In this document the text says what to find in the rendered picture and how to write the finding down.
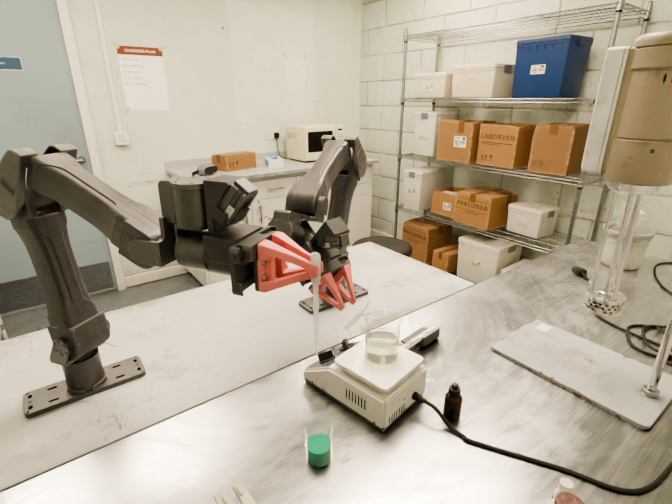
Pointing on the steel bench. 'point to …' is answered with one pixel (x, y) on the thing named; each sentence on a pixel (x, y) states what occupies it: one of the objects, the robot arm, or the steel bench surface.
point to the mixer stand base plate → (587, 371)
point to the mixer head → (633, 117)
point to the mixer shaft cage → (605, 297)
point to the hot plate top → (352, 360)
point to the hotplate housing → (357, 403)
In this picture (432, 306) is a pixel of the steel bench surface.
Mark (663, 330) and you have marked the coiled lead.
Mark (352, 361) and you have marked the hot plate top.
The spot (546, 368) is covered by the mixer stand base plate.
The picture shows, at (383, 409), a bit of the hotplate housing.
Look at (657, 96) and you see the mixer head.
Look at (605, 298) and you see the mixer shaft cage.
